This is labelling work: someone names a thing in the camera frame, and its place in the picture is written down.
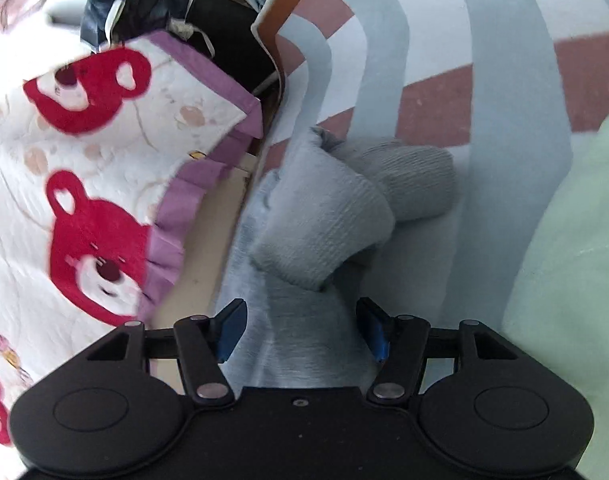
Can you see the checkered rug with dog print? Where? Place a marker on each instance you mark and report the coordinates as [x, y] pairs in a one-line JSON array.
[[434, 35]]

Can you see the beige mattress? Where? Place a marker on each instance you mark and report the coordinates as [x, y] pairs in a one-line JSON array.
[[204, 240]]

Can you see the grey hoodie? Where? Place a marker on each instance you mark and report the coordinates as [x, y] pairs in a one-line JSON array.
[[304, 240]]

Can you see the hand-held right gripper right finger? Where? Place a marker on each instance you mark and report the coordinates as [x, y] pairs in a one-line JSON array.
[[372, 330]]

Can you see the white bear-print bedspread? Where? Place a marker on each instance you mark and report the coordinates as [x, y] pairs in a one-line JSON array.
[[84, 160]]

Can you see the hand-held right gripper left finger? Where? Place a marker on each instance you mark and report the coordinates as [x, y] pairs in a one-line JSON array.
[[232, 330]]

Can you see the light green cloth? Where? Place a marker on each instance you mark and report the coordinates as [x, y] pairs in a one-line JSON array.
[[574, 260]]

